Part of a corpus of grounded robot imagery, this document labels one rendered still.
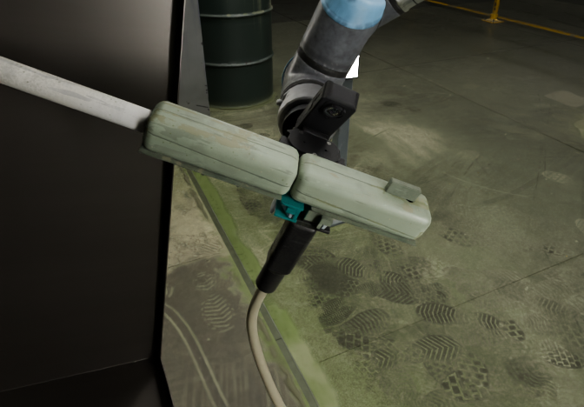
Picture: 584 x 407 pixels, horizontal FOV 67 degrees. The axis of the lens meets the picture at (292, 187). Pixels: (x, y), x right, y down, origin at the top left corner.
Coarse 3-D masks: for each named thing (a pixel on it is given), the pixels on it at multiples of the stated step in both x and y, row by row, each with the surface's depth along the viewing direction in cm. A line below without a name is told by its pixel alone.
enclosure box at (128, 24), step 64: (0, 0) 45; (64, 0) 47; (128, 0) 50; (64, 64) 50; (128, 64) 53; (0, 128) 50; (64, 128) 53; (128, 128) 57; (0, 192) 54; (64, 192) 57; (128, 192) 61; (0, 256) 57; (64, 256) 61; (128, 256) 66; (0, 320) 62; (64, 320) 66; (128, 320) 72; (0, 384) 67; (64, 384) 70; (128, 384) 72
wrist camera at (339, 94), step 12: (324, 84) 52; (336, 84) 52; (324, 96) 51; (336, 96) 51; (348, 96) 52; (312, 108) 54; (324, 108) 53; (336, 108) 52; (348, 108) 52; (300, 120) 59; (312, 120) 57; (324, 120) 56; (336, 120) 55; (324, 132) 59
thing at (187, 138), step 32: (0, 64) 40; (64, 96) 41; (96, 96) 42; (160, 128) 41; (192, 128) 42; (224, 128) 44; (192, 160) 43; (224, 160) 43; (256, 160) 43; (288, 160) 44; (320, 160) 46; (320, 192) 45; (352, 192) 45; (384, 192) 47; (416, 192) 46; (288, 224) 50; (320, 224) 48; (352, 224) 48; (384, 224) 47; (416, 224) 47; (288, 256) 53
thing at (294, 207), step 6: (288, 192) 48; (282, 198) 47; (288, 198) 47; (276, 204) 48; (288, 204) 46; (294, 204) 47; (300, 204) 47; (276, 210) 48; (282, 210) 48; (288, 210) 47; (294, 210) 47; (300, 210) 47; (276, 216) 48; (282, 216) 48; (294, 216) 47; (294, 222) 48
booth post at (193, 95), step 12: (192, 0) 203; (192, 12) 205; (192, 24) 208; (192, 36) 210; (192, 48) 213; (192, 60) 216; (192, 72) 219; (204, 72) 221; (180, 84) 219; (192, 84) 222; (204, 84) 225; (180, 96) 222; (192, 96) 225; (204, 96) 227; (192, 108) 228; (204, 108) 231
